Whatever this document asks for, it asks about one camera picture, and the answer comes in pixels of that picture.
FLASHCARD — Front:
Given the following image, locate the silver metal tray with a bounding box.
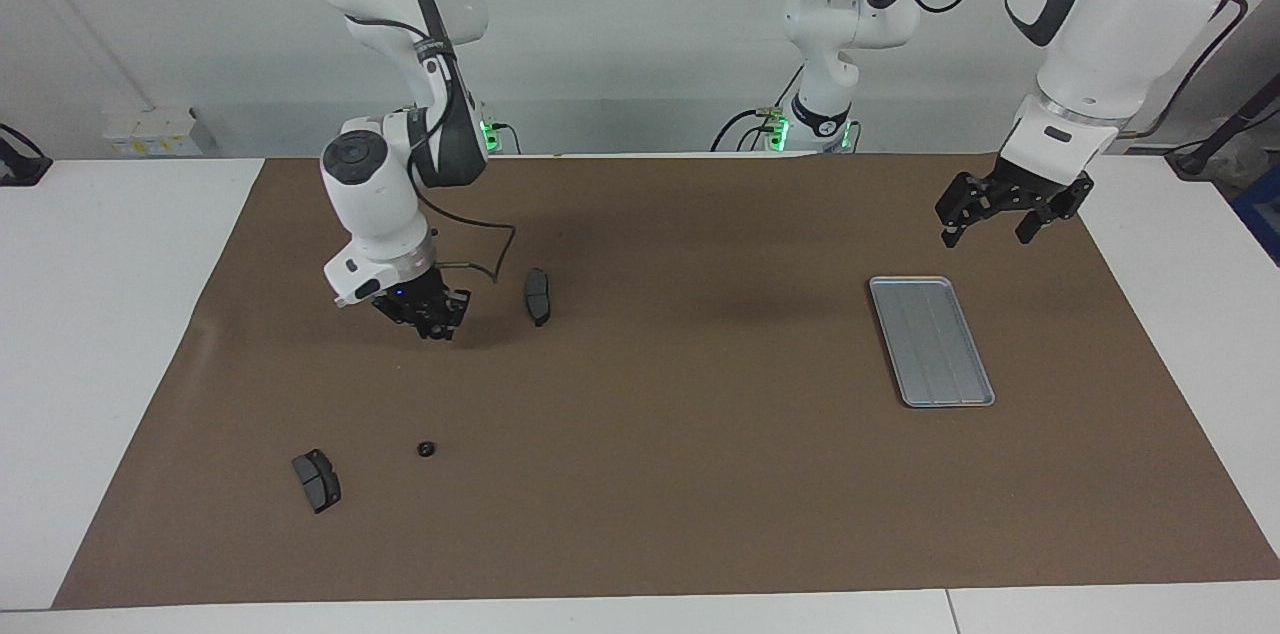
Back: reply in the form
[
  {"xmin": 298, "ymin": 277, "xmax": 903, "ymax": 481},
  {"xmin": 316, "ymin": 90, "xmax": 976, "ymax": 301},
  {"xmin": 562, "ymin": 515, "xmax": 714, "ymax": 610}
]
[{"xmin": 867, "ymin": 275, "xmax": 997, "ymax": 410}]

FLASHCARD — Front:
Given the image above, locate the brown table mat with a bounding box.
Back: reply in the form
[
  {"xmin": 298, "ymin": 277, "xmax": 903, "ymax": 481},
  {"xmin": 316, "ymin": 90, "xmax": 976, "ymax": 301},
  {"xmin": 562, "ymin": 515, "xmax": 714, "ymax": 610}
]
[{"xmin": 52, "ymin": 152, "xmax": 1280, "ymax": 611}]

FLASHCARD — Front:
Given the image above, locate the black clamp mount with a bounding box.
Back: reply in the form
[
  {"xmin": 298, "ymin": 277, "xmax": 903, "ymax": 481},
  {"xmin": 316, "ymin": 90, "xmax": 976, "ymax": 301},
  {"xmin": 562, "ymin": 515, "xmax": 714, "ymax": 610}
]
[{"xmin": 0, "ymin": 122, "xmax": 54, "ymax": 188}]

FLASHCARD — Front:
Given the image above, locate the black stand bar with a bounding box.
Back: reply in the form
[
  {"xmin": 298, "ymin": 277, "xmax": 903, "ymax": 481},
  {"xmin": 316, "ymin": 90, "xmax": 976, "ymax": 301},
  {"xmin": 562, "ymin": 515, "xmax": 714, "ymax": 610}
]
[{"xmin": 1165, "ymin": 79, "xmax": 1280, "ymax": 178}]

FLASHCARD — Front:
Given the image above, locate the black base cable bundle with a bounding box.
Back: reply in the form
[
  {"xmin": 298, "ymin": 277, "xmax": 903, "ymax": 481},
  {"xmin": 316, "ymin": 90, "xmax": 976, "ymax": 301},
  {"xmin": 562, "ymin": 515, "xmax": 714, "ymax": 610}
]
[{"xmin": 710, "ymin": 64, "xmax": 801, "ymax": 153}]

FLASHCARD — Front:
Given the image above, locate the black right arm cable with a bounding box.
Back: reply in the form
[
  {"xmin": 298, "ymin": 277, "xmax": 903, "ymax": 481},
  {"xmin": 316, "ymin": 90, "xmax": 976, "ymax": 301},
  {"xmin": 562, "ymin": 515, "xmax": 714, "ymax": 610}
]
[{"xmin": 345, "ymin": 9, "xmax": 518, "ymax": 287}]

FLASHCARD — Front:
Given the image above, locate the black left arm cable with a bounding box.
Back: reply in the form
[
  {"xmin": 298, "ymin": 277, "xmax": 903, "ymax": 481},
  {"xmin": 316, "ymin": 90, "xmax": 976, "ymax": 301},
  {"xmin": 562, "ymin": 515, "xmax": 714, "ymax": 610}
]
[{"xmin": 838, "ymin": 0, "xmax": 1251, "ymax": 140}]

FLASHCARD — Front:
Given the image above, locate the white wall socket box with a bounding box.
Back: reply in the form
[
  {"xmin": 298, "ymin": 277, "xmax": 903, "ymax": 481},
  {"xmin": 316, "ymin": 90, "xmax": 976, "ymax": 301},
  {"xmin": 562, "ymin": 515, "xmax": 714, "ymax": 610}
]
[{"xmin": 102, "ymin": 107, "xmax": 217, "ymax": 158}]

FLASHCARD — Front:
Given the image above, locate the long dark grey brake pad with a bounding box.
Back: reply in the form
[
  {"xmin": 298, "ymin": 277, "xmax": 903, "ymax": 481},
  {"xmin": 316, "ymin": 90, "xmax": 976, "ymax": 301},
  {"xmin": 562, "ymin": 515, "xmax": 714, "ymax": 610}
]
[{"xmin": 525, "ymin": 267, "xmax": 553, "ymax": 328}]

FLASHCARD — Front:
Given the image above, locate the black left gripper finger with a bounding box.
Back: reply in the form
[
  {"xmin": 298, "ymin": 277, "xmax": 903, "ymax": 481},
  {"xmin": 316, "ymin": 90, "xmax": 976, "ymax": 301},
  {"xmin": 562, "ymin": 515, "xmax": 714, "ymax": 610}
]
[
  {"xmin": 935, "ymin": 171, "xmax": 1003, "ymax": 250},
  {"xmin": 1014, "ymin": 172, "xmax": 1095, "ymax": 247}
]

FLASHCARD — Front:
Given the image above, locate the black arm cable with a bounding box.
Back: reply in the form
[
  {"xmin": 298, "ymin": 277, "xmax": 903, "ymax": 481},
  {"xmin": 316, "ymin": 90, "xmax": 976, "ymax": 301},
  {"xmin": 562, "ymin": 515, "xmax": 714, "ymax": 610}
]
[
  {"xmin": 838, "ymin": 0, "xmax": 1251, "ymax": 140},
  {"xmin": 345, "ymin": 9, "xmax": 518, "ymax": 287}
]

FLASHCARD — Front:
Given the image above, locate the short dark grey brake pad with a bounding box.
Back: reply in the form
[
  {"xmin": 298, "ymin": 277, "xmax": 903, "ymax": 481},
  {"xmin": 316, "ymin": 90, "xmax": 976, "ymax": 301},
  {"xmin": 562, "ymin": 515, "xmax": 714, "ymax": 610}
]
[{"xmin": 291, "ymin": 449, "xmax": 343, "ymax": 516}]

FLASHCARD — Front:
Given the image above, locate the blue box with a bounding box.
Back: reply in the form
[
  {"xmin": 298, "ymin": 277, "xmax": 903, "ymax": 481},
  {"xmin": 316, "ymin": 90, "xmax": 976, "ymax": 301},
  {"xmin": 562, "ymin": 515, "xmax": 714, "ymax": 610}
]
[{"xmin": 1232, "ymin": 164, "xmax": 1280, "ymax": 267}]

